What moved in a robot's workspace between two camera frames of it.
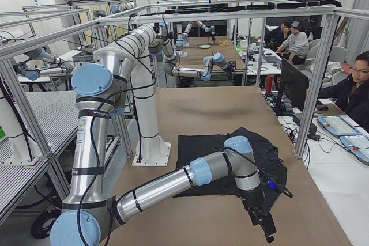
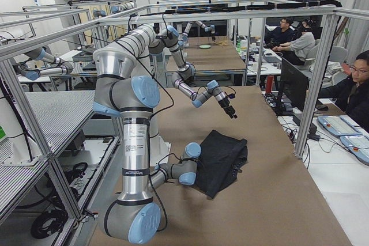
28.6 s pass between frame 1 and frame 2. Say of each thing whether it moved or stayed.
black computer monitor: stayed
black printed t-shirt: moved
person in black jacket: stayed
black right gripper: moved
